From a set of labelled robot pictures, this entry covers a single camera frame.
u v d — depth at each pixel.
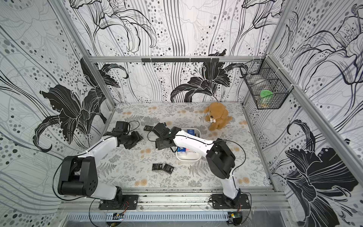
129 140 0.78
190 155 0.89
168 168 0.82
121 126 0.71
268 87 0.80
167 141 0.60
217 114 0.91
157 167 0.84
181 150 0.86
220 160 0.47
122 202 0.71
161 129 0.66
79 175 0.43
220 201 0.71
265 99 0.80
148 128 1.01
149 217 0.76
